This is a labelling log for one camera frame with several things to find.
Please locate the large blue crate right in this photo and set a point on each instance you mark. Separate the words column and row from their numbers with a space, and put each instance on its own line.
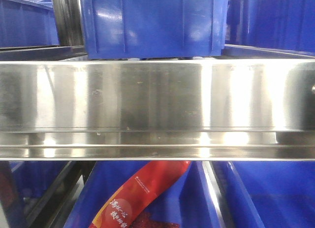
column 122, row 29

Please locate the large blue crate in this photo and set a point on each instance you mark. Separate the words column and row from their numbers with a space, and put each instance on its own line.
column 122, row 29
column 24, row 23

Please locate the blue crate lower shelf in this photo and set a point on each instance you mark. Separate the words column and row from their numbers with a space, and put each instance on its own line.
column 186, row 204

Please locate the red snack bag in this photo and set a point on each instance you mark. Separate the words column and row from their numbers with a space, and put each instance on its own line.
column 138, row 192

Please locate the blue crate lower right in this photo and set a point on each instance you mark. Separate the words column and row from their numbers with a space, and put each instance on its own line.
column 269, row 194

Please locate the blue crate behind track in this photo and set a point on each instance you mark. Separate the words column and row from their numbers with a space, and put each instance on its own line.
column 275, row 24

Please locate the large blue crate left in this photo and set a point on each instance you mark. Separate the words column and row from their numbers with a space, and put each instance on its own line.
column 24, row 23

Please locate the steel shelf front rail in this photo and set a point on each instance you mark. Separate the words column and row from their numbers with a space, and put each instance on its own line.
column 217, row 110

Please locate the dark metal side rail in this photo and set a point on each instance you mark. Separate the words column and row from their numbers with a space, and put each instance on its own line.
column 53, row 53

